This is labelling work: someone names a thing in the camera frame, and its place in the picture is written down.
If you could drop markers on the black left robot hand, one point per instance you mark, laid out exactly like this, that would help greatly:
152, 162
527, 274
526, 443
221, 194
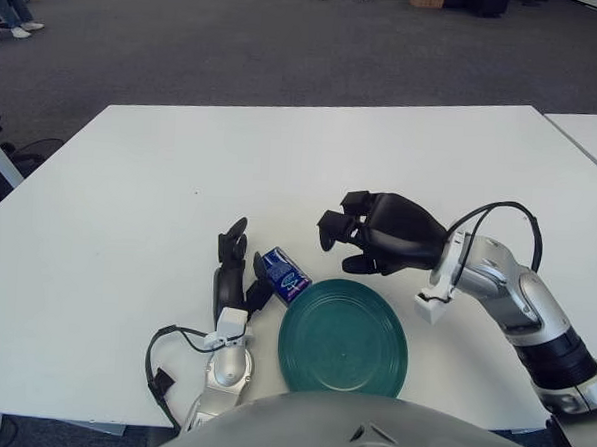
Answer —
227, 290

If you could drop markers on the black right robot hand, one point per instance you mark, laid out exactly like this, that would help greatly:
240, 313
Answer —
403, 234

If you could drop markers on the blue purple gum pack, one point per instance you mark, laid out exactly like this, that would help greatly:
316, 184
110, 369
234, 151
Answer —
285, 278

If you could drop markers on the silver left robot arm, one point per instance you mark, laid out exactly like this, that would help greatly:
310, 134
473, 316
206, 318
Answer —
226, 370

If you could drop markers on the green ridged plate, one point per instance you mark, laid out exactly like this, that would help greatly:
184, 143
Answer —
342, 341

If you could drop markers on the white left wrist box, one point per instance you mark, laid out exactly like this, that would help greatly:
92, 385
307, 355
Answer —
230, 322

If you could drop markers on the grey robot torso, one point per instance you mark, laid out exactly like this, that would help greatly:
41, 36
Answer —
318, 430

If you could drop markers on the black cabinet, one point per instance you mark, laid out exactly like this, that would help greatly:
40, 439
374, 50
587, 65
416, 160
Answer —
490, 3

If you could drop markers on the white table leg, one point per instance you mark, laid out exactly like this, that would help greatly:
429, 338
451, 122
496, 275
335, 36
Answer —
1, 158

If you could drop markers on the seated person in jeans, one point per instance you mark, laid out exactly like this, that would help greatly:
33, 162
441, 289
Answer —
9, 5

